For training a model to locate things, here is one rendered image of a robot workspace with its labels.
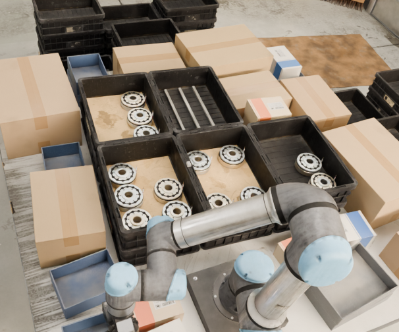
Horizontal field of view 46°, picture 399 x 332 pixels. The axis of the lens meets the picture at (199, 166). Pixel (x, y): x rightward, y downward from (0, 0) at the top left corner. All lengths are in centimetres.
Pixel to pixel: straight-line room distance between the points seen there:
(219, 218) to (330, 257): 29
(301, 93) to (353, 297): 98
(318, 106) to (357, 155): 35
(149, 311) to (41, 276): 40
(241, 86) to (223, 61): 16
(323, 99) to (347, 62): 206
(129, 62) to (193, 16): 119
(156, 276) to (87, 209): 55
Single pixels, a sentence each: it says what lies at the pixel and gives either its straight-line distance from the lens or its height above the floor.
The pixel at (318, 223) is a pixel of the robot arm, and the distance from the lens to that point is 104.
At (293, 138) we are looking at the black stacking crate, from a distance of 205.
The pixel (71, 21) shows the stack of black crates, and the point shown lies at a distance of 310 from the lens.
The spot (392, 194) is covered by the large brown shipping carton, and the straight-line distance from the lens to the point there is 191.
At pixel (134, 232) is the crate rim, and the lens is 148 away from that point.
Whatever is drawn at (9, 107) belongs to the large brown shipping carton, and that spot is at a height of 90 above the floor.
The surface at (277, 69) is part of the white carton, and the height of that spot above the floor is 76.
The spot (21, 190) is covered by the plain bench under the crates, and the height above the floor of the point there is 70.
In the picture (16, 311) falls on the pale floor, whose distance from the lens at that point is 243.
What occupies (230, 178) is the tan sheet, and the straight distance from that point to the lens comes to 180.
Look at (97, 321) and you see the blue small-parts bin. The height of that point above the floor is 80.
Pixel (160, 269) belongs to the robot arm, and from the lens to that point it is 115.
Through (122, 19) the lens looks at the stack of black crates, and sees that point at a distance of 350.
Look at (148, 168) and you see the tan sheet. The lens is 178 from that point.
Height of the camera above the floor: 215
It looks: 47 degrees down
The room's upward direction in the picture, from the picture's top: 11 degrees clockwise
